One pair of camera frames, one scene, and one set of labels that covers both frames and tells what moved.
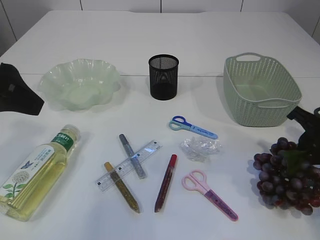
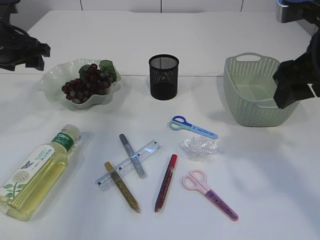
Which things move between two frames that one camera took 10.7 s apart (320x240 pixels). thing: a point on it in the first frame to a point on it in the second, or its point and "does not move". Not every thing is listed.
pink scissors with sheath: [196, 181] does not move
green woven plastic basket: [259, 91] does not move
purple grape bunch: [286, 179] to [94, 80]
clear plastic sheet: [200, 150] does not move
